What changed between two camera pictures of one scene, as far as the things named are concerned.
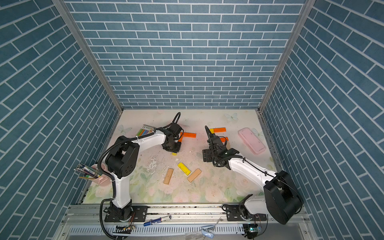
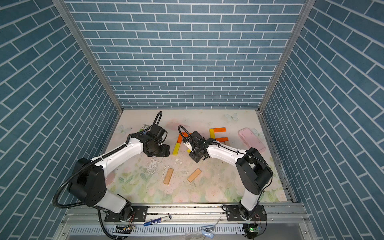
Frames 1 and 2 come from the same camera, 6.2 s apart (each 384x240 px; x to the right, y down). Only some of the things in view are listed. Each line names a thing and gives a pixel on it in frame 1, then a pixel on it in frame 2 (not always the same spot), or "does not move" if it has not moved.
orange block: x=223 y=139 does not move
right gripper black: x=206 y=153 -> x=195 y=158
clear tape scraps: x=206 y=230 does not move
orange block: x=220 y=129 does not move
